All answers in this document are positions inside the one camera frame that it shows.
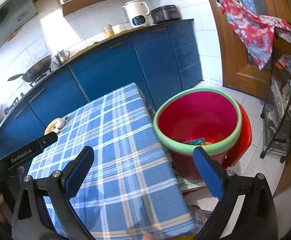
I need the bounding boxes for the white paper box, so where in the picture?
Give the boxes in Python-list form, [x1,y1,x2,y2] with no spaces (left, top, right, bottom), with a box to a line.
[184,138,206,145]

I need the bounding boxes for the blue kitchen cabinets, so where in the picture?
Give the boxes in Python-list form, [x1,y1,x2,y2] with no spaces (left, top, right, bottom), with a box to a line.
[0,19,202,157]

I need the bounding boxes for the yellow banana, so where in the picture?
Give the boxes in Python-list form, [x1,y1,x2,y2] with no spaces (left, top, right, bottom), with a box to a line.
[44,118,60,135]

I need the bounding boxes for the red plastic stool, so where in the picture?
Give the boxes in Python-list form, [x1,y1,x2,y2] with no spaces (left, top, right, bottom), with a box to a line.
[222,102,252,169]

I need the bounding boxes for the ginger root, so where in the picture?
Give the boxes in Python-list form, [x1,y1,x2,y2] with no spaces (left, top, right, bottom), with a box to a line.
[51,128,62,134]

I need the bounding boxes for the garlic bulb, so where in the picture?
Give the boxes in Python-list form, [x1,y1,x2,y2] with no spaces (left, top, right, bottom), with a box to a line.
[54,119,66,129]

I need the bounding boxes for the cardboard box under bucket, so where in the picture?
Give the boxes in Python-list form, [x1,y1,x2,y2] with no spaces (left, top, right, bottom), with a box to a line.
[167,154,206,193]

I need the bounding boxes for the blue plaid tablecloth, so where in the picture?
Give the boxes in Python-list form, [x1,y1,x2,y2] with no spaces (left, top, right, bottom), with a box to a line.
[28,83,209,239]

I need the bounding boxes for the black wok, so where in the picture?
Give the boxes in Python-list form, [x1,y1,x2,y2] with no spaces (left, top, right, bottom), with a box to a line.
[7,55,52,83]

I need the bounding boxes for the red bucket green rim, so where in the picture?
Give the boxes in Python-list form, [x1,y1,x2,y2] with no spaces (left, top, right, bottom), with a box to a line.
[153,88,242,180]

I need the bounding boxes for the steel teapot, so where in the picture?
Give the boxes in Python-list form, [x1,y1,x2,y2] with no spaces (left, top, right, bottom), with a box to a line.
[55,50,70,66]

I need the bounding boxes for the range hood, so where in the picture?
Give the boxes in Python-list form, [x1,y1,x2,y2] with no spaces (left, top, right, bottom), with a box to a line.
[0,0,38,47]

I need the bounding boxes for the yellow labelled jar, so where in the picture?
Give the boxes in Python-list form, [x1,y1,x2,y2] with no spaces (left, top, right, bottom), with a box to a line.
[102,24,115,38]

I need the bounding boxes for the white bowl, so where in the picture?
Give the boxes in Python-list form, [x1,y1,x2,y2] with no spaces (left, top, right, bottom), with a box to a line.
[112,24,127,35]

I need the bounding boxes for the red floral cloth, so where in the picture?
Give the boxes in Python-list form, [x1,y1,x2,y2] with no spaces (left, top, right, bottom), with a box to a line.
[219,0,291,70]

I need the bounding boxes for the white electric kettle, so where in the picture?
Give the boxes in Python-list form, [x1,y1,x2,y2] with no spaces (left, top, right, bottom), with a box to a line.
[122,0,150,28]

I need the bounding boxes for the wooden door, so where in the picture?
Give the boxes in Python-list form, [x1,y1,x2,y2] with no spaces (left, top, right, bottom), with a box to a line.
[209,0,291,100]

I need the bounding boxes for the dark rice cooker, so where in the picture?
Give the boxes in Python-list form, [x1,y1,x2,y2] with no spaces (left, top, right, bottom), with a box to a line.
[150,5,181,24]

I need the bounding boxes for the black wire rack cart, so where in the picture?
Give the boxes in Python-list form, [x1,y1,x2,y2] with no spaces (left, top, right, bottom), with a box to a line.
[260,28,291,164]

